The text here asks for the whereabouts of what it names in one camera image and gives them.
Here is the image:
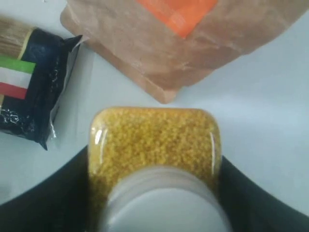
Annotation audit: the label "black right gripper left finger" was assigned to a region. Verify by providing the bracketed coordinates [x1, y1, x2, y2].
[0, 146, 93, 232]

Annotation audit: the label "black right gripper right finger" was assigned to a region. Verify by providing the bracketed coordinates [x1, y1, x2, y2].
[219, 157, 309, 232]

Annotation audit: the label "yellow grain plastic jar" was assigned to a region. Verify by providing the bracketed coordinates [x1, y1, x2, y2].
[88, 107, 232, 232]

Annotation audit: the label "spaghetti packet dark blue ends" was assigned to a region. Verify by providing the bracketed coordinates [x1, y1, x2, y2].
[0, 16, 82, 148]

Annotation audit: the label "kraft pouch with orange label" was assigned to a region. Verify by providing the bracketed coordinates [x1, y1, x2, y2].
[60, 0, 309, 104]

